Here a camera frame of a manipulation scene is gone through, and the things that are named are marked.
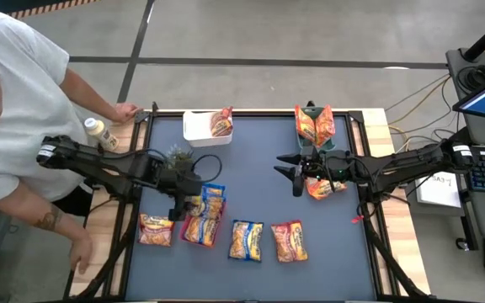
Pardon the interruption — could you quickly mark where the grey floor cable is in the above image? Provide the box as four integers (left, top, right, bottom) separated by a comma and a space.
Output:
384, 73, 450, 114

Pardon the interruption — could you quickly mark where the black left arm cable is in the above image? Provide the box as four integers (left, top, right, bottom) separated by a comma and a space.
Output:
189, 153, 223, 185

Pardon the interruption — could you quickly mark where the yellow floor cable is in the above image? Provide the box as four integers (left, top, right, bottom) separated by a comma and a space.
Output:
387, 75, 452, 127

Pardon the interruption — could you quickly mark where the person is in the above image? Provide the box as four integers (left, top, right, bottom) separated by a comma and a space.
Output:
0, 8, 142, 274

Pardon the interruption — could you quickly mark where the teal plastic bin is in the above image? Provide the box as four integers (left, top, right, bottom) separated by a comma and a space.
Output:
295, 106, 337, 152

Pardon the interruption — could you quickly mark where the small green artificial plant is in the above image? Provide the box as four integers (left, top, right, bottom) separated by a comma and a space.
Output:
165, 144, 195, 170

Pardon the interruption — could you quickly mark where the cream bottle with white cap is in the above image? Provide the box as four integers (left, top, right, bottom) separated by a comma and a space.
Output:
83, 117, 120, 152

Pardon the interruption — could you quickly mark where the black metal table frame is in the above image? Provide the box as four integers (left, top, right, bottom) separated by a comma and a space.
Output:
63, 100, 433, 303

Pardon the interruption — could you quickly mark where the pink plastic bin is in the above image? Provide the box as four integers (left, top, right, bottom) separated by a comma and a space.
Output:
179, 197, 227, 248

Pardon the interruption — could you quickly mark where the person's left hand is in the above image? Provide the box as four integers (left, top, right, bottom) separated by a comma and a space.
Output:
111, 102, 144, 125

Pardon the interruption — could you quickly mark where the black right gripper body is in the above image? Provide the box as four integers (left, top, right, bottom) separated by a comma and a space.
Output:
291, 145, 353, 198

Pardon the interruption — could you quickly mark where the person's right hand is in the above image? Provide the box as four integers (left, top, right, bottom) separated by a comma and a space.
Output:
68, 235, 95, 275

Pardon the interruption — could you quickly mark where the person's hand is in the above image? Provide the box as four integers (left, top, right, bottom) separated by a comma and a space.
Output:
68, 235, 95, 275
111, 102, 144, 125

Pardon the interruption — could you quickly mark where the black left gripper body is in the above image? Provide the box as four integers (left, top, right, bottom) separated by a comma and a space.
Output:
157, 165, 204, 222

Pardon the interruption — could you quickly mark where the white labelled paper box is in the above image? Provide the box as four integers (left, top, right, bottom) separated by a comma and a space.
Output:
414, 170, 462, 209

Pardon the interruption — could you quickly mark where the blue-grey table mat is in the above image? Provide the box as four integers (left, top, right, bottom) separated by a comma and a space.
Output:
124, 114, 378, 302

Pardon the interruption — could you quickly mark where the red Maruchan noodle pack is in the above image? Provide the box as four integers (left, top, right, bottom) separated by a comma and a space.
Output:
210, 105, 235, 138
137, 213, 177, 247
270, 220, 309, 264

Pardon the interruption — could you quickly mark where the orange Maruchan noodle pack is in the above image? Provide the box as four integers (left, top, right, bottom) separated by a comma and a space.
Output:
294, 104, 317, 145
304, 176, 348, 201
314, 104, 337, 147

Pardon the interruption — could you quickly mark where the coiled black cable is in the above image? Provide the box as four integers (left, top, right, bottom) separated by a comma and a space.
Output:
456, 64, 485, 96

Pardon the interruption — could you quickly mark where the white plastic bin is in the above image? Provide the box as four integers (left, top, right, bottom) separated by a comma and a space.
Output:
182, 109, 234, 148

